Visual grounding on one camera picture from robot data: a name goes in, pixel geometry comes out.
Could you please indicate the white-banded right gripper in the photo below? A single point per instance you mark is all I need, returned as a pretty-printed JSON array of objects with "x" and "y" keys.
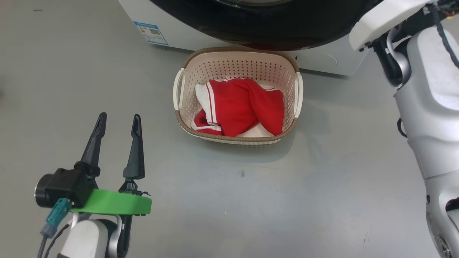
[{"x": 380, "y": 19}]

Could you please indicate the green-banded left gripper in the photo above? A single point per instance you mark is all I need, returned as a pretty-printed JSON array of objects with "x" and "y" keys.
[{"x": 114, "y": 202}]

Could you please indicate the washing machine glass door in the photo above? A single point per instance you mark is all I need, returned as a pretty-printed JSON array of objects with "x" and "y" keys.
[{"x": 269, "y": 25}]

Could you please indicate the red and white garment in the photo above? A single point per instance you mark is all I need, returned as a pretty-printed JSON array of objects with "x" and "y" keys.
[{"x": 240, "y": 107}]

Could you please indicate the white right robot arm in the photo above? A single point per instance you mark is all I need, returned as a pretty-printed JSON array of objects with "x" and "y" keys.
[{"x": 430, "y": 107}]

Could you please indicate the white front-load washing machine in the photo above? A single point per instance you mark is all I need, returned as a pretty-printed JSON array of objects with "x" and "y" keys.
[{"x": 322, "y": 61}]

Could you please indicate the cream perforated laundry basket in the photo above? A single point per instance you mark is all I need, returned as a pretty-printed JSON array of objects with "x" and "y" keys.
[{"x": 236, "y": 64}]

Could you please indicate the blue energy label sticker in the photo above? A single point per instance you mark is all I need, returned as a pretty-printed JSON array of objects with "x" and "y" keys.
[{"x": 150, "y": 33}]

